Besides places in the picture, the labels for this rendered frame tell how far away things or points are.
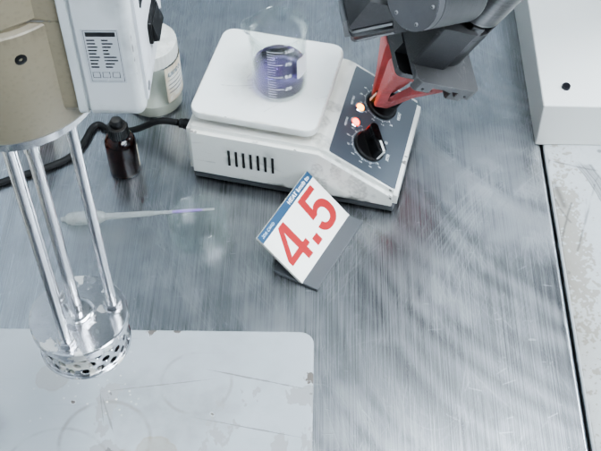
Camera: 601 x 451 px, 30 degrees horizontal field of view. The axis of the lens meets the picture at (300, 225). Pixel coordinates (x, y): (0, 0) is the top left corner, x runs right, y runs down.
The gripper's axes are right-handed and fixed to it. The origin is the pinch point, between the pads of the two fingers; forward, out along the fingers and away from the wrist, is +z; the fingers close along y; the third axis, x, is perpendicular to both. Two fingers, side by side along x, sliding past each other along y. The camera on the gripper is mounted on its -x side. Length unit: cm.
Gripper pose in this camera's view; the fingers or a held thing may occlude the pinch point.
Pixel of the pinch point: (383, 96)
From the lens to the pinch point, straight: 106.9
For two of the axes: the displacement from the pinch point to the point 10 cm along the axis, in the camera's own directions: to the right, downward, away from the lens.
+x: 8.7, 0.9, 4.8
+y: 1.5, 8.8, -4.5
